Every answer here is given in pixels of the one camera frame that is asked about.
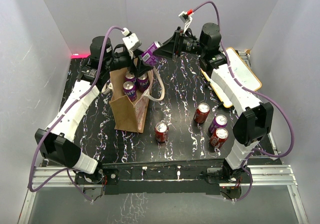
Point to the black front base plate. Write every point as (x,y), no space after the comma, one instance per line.
(182,176)

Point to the red cola can centre right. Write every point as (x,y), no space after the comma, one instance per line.
(202,112)

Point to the yellow framed whiteboard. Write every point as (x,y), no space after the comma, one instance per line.
(240,66)

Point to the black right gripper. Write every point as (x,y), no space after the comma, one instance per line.
(176,44)

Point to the red cola can far right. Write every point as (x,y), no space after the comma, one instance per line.
(219,137)

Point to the purple Fanta can back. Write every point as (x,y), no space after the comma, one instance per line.
(129,89)

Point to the purple fanta can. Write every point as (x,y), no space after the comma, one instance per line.
(130,77)
(143,82)
(129,89)
(219,121)
(148,55)

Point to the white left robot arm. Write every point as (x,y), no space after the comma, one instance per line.
(56,141)

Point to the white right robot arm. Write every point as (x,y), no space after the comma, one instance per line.
(254,116)

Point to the aluminium rail frame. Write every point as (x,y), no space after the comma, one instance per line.
(271,196)

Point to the red cola can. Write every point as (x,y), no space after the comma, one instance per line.
(202,112)
(219,137)
(161,132)

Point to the red cola can front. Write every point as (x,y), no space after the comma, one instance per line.
(161,132)

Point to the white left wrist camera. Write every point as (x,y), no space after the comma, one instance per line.
(130,41)

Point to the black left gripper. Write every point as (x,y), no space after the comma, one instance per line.
(141,67)

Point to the brown canvas tote bag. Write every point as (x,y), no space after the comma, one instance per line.
(130,116)

